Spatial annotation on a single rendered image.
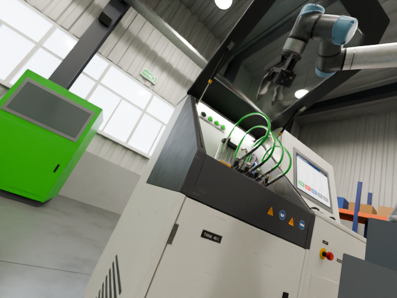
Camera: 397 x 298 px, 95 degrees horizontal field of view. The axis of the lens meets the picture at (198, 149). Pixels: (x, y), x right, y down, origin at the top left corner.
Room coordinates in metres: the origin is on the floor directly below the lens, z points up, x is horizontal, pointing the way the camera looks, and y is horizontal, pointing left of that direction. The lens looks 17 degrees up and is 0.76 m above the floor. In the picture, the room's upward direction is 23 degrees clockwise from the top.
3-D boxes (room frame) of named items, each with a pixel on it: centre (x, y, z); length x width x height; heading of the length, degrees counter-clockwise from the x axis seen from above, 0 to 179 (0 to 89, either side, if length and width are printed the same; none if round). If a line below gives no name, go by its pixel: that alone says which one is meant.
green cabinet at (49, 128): (2.93, 2.28, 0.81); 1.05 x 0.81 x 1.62; 112
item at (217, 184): (0.75, -0.32, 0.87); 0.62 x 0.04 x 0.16; 112
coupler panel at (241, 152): (1.31, -0.35, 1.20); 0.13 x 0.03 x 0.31; 112
